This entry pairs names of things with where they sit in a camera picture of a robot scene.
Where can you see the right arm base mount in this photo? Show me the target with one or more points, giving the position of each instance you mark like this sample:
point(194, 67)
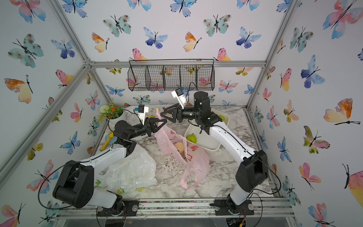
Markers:
point(227, 207)

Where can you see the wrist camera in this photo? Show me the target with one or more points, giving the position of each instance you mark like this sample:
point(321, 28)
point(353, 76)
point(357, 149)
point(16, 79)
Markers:
point(180, 96)
point(142, 110)

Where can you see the white plastic tray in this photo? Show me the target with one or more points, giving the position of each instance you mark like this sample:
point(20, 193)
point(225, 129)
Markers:
point(203, 139)

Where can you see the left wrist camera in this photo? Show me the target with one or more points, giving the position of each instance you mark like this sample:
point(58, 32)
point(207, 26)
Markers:
point(142, 110)

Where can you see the potted flower plant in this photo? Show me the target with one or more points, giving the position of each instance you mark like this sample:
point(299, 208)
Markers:
point(110, 111)

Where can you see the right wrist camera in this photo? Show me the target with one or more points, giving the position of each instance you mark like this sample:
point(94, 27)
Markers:
point(180, 96)

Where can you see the white printed plastic bag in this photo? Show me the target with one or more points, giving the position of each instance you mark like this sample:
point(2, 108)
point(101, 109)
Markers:
point(152, 109)

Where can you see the yellow toy shovel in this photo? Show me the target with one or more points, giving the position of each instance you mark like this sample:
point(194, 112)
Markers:
point(103, 147)

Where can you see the beige pear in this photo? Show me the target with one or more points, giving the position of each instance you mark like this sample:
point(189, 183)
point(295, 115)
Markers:
point(180, 147)

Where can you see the pink plastic bag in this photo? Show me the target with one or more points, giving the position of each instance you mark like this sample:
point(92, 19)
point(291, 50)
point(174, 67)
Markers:
point(195, 159)

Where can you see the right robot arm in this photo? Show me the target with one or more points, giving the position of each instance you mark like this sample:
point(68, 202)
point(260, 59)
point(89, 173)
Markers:
point(253, 168)

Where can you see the blue toy scoop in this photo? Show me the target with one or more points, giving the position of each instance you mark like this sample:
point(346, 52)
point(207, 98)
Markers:
point(110, 140)

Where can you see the black wire basket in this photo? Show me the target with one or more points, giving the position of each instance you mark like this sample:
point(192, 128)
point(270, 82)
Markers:
point(169, 75)

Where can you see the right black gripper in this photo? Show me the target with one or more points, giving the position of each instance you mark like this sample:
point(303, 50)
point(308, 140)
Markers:
point(174, 111)

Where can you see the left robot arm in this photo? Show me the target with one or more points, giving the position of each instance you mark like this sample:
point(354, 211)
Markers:
point(75, 185)

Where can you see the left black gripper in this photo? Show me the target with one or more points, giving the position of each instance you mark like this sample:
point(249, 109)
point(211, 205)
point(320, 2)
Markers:
point(148, 128)

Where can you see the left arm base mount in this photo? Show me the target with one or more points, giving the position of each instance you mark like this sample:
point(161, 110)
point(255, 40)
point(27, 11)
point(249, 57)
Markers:
point(121, 208)

